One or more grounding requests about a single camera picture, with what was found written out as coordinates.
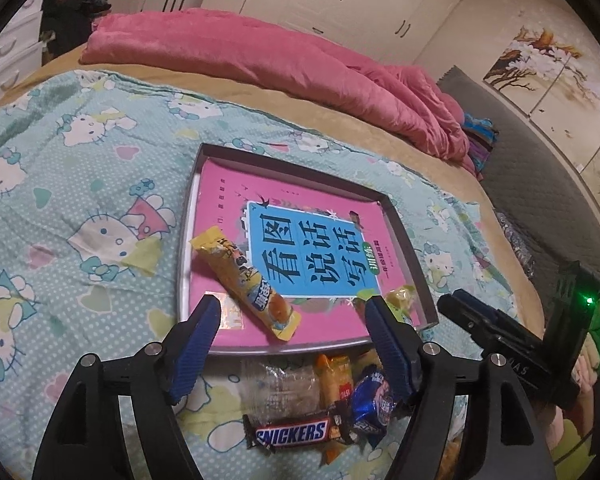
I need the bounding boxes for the small orange snack wrapper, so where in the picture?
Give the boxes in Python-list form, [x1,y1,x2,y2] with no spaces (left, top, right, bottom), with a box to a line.
[320,439,352,468]

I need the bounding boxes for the dark patterned cloth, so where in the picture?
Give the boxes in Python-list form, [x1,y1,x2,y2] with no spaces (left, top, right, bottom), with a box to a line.
[495,210,536,278]

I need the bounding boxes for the bed with beige sheet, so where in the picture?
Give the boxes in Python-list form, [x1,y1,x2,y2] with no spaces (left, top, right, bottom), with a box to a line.
[0,45,546,321]

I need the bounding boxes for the grey shallow tray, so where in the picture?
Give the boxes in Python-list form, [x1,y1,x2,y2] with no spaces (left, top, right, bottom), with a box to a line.
[177,142,441,358]

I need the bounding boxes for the clear plastic snack packet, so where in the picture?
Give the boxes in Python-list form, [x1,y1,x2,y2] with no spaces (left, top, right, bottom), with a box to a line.
[240,359,323,418]

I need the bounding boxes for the floral printed sliding doors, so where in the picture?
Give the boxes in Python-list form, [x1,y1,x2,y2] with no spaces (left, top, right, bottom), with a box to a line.
[482,5,600,211]

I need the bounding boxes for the dark clothes pile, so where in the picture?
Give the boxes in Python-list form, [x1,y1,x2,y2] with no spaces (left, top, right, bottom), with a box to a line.
[40,0,113,66]

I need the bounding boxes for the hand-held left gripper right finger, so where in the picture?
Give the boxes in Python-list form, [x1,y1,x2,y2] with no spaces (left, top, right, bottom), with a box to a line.
[364,295,558,480]

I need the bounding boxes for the cartoon cat printed blanket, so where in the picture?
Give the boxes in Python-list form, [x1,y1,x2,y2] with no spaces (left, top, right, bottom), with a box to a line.
[0,67,518,480]

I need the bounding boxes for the pink book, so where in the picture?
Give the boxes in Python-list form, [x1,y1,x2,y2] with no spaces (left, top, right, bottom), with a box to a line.
[190,157,428,351]

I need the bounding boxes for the yellow snack packet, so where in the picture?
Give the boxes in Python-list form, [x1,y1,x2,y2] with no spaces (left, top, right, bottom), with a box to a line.
[189,227,302,343]

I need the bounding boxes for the pink quilt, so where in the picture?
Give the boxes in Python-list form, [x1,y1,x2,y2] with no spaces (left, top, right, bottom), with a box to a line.
[79,12,476,176]

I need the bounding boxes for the grey quilted mat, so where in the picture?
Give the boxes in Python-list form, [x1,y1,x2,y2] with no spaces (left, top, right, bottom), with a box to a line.
[437,65,600,311]

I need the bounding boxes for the white drawer chest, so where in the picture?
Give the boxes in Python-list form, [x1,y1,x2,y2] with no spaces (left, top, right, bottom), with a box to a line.
[0,0,48,111]

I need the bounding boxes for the colourful striped cloth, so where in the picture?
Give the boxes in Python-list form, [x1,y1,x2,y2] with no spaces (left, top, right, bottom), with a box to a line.
[462,112,501,181]

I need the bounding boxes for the yellow snack bag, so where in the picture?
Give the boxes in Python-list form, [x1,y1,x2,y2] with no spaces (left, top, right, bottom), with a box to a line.
[437,430,468,480]

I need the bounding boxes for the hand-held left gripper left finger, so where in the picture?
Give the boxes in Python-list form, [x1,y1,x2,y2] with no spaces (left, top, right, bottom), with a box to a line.
[32,294,223,480]

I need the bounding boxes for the brown chocolate bar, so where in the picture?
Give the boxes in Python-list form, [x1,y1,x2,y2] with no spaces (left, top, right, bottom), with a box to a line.
[242,407,358,453]

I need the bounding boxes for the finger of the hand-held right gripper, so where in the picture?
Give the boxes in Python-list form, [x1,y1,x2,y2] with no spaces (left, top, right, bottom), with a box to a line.
[437,294,533,367]
[452,289,548,345]

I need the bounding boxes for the blue cookie packet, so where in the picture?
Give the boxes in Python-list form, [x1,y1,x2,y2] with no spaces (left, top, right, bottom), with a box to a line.
[349,362,411,448]

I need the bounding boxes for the orange snack packet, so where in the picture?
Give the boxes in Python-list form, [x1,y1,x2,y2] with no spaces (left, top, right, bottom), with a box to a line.
[314,354,355,408]

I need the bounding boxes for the small yellow wrapped candy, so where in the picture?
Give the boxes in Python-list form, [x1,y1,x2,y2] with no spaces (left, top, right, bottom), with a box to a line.
[384,284,418,326]

